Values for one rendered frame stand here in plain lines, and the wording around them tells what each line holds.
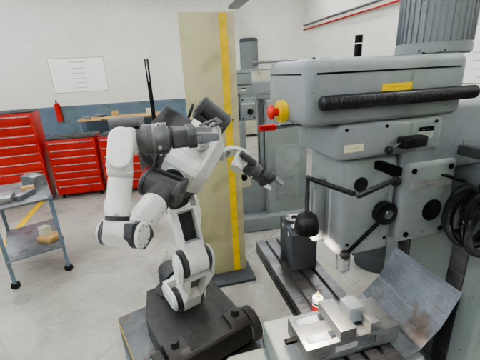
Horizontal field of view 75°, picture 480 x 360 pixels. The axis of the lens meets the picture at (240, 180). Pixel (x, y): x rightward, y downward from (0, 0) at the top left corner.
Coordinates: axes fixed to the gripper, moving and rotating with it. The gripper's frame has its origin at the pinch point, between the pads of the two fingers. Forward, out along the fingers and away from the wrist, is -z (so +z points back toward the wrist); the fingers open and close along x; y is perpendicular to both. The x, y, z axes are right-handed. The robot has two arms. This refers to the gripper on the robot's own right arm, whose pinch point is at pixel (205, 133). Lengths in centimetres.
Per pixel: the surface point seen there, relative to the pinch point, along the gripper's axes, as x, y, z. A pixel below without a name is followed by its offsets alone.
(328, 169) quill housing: -12.2, 11.8, -34.3
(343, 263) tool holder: -12, 47, -42
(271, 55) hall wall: 890, -60, -355
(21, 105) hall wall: 891, 41, 363
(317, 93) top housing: -22.4, -11.1, -24.1
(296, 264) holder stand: 25, 71, -42
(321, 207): -11.4, 24.3, -32.9
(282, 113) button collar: -12.2, -5.9, -19.5
